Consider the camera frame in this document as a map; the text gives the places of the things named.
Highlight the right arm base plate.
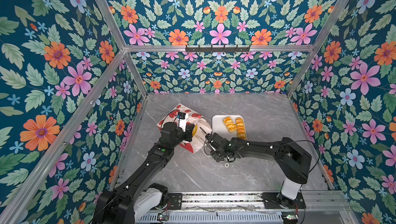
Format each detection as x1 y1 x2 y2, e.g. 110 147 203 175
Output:
261 192 306 210

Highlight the black hook rail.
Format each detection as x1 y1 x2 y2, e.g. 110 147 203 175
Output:
185 45 251 54

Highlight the long fake bread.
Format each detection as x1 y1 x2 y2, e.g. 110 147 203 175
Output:
235 117 246 140

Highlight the yellow oval fake bread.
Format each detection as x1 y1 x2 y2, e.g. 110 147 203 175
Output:
192 125 198 136

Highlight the white rectangular tray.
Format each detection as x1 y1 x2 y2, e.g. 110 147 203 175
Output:
212 115 245 141

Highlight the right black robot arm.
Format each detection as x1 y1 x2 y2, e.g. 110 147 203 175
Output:
199 128 312 200

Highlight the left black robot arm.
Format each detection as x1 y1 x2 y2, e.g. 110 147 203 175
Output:
91 122 194 224

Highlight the red white paper bag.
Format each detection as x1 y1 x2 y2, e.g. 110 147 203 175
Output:
157 103 212 154

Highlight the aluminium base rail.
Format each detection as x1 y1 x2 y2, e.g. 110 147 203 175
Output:
180 190 352 212

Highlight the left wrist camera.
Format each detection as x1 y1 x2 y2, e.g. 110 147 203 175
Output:
177 111 188 132

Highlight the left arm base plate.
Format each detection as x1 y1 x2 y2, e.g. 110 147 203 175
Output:
149 193 183 211

